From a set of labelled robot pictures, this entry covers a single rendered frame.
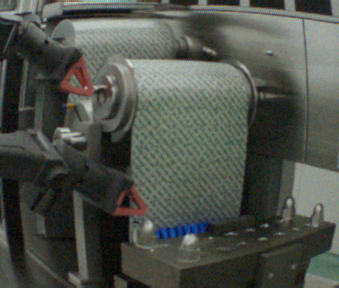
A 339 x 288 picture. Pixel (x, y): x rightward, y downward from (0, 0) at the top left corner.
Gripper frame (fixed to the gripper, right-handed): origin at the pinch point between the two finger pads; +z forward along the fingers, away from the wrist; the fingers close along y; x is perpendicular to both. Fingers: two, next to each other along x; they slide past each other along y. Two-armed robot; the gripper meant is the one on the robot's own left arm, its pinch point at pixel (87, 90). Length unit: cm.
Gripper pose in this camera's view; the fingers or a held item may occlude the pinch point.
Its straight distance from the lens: 113.1
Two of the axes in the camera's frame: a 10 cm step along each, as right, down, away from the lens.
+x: 5.0, -8.3, 2.5
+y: 5.7, 0.9, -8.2
